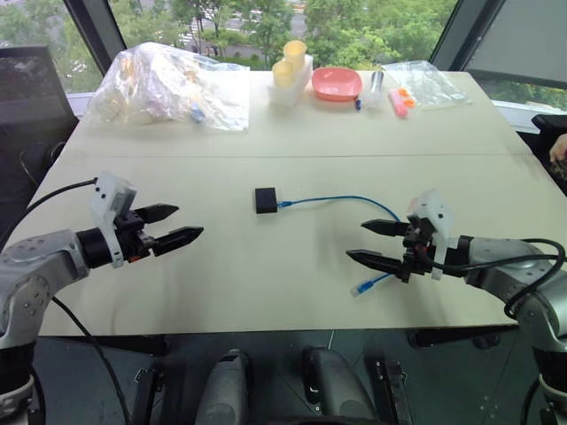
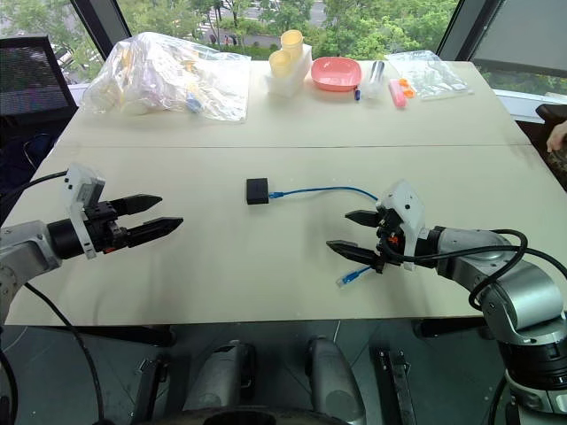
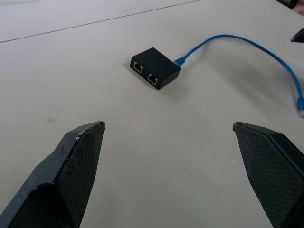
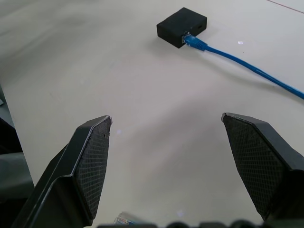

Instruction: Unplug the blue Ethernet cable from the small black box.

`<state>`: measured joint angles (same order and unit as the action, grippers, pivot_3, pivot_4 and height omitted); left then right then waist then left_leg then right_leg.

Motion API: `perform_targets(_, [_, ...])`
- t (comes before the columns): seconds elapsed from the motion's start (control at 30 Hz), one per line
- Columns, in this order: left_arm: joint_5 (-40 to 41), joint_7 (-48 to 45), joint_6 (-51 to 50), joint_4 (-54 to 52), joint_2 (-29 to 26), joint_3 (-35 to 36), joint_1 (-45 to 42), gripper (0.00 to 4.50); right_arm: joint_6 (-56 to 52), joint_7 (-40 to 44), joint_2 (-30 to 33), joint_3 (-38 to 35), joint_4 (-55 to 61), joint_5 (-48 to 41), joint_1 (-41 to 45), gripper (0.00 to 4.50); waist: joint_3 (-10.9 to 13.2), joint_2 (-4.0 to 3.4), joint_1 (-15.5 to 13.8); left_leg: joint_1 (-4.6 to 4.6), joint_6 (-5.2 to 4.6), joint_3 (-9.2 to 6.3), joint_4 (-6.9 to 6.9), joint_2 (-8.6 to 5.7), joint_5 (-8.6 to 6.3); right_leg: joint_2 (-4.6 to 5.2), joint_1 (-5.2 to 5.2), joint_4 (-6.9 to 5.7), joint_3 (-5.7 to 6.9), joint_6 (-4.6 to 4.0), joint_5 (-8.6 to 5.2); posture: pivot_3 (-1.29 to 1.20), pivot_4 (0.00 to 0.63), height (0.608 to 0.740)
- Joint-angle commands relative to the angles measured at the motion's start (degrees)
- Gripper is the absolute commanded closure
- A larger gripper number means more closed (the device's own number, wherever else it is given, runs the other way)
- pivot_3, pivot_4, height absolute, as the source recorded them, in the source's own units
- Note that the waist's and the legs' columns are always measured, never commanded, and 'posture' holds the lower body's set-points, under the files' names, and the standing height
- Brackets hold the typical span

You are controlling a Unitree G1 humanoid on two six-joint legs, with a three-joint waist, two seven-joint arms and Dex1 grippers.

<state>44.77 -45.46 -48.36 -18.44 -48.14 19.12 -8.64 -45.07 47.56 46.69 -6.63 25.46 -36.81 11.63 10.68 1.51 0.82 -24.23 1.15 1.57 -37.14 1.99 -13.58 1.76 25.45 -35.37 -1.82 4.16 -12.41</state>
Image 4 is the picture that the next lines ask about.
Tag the small black box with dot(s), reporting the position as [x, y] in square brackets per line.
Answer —
[182, 26]

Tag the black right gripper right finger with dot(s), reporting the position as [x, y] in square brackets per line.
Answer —
[266, 164]

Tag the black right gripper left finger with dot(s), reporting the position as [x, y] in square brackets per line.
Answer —
[71, 180]

